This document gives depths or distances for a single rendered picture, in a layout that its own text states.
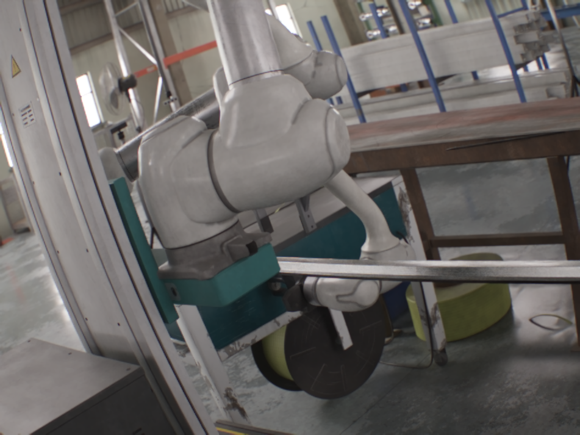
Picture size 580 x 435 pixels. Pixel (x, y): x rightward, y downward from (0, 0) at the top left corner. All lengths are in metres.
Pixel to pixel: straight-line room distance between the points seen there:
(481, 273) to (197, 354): 0.94
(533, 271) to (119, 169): 1.10
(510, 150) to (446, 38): 3.35
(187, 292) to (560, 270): 0.71
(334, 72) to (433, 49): 4.11
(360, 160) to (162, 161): 1.55
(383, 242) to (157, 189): 0.77
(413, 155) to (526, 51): 2.80
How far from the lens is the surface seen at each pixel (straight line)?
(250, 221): 2.60
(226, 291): 1.38
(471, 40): 5.48
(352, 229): 2.39
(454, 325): 2.90
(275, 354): 2.64
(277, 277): 2.15
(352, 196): 1.92
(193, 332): 2.08
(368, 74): 6.09
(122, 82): 8.44
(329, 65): 1.59
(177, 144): 1.37
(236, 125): 1.31
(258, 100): 1.30
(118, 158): 1.98
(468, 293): 2.86
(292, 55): 1.59
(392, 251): 1.99
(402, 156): 2.69
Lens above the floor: 1.29
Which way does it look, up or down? 12 degrees down
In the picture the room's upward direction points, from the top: 19 degrees counter-clockwise
